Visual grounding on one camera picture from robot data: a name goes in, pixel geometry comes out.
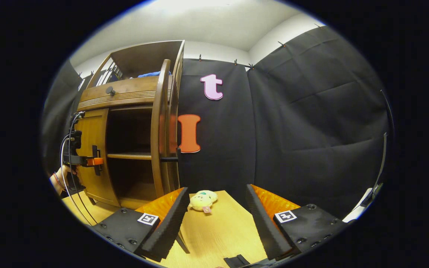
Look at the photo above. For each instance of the wooden cabinet door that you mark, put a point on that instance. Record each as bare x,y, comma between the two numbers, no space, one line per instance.
158,130
91,130

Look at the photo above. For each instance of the wooden inner cabinet shelf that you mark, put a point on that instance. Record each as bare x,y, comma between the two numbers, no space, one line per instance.
129,156

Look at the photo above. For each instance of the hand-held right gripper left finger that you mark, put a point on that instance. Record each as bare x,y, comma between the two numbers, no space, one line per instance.
169,227

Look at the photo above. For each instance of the black backdrop cloth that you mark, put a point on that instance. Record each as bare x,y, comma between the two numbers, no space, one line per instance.
304,123

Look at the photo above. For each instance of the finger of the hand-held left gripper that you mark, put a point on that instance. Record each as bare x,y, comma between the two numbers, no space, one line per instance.
95,162

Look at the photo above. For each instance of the folded blue towel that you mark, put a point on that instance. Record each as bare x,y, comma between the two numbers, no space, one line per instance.
151,74

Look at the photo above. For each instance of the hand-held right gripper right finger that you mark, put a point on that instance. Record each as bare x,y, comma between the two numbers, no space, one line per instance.
264,227

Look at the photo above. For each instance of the wooden drawer with black knob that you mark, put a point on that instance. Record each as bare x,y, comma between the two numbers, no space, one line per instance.
132,91

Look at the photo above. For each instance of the yellow plush toy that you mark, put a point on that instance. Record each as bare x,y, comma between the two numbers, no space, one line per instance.
202,201

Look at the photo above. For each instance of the wooden double-door shoe cabinet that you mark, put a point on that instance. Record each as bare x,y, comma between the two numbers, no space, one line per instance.
132,89

